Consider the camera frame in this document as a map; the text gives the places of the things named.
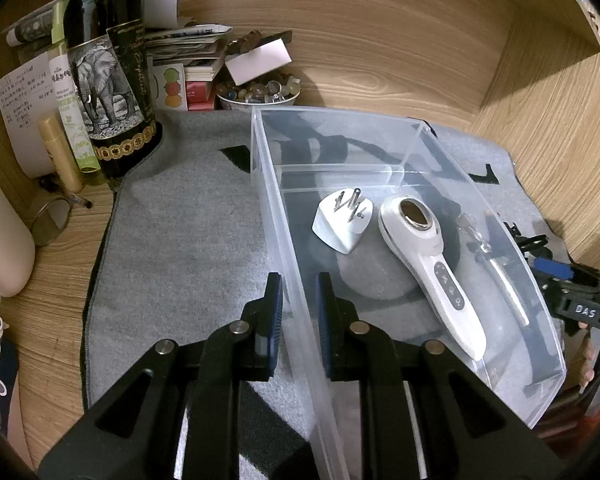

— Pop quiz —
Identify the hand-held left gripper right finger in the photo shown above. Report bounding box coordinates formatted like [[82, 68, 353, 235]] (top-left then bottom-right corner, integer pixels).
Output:
[[315, 272, 563, 480]]

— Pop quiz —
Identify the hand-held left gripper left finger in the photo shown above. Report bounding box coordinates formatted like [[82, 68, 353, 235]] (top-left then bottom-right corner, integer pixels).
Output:
[[37, 271, 284, 480]]

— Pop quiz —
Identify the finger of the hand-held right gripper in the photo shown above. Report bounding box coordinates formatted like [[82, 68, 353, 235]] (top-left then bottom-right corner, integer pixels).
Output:
[[527, 255, 577, 287], [502, 220, 551, 257]]

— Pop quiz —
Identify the clear plastic storage box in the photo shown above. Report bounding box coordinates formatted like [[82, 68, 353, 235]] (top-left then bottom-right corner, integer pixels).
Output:
[[250, 106, 567, 480]]

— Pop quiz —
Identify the person's right hand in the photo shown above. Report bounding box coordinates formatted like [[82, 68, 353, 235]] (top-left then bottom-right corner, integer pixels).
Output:
[[575, 320, 600, 391]]

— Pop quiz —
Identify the white plug adapter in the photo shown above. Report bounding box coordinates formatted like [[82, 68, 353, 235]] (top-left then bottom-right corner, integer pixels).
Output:
[[312, 187, 376, 256]]

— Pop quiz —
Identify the white handheld beauty device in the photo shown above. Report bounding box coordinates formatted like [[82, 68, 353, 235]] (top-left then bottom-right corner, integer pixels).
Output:
[[377, 195, 487, 362]]

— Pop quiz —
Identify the grey mat with black letters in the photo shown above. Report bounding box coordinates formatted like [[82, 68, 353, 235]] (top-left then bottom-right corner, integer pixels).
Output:
[[80, 107, 568, 431]]

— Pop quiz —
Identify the white bowl of beads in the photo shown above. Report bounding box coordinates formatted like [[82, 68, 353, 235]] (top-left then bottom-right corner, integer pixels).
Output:
[[215, 74, 301, 111]]

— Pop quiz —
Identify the wooden desk hutch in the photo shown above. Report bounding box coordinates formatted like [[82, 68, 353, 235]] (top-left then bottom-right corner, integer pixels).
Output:
[[0, 0, 600, 480]]

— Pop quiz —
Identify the card with coloured circles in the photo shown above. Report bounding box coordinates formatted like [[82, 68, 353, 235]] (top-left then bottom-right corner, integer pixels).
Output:
[[152, 63, 188, 112]]

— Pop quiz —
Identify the white folded card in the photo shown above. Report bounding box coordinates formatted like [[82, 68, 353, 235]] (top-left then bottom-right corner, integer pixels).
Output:
[[224, 39, 292, 86]]

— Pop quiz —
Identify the gold lip balm tube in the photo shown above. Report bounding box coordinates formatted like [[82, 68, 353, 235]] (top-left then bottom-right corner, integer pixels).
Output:
[[37, 114, 86, 195]]

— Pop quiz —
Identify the green white tube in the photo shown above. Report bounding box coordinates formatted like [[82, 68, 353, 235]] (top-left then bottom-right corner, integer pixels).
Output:
[[49, 2, 106, 186]]

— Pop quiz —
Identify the stack of books and papers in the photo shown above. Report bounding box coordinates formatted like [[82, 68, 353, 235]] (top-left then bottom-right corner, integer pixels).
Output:
[[142, 22, 233, 111]]

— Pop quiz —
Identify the cream plastic jug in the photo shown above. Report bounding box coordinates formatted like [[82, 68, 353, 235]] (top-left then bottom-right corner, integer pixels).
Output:
[[0, 150, 37, 298]]

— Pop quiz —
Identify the dark elephant label wine bottle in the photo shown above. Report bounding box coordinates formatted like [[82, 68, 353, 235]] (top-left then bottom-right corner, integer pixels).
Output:
[[62, 0, 163, 193]]

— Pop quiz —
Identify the white handwritten note paper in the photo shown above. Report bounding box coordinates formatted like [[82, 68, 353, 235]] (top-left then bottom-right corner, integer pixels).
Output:
[[0, 55, 56, 178]]

